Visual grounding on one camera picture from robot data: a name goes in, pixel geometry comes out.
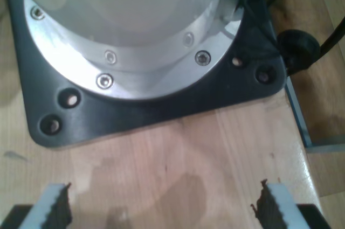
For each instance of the grey metal bench rail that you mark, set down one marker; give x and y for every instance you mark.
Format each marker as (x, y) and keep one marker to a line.
(297, 116)

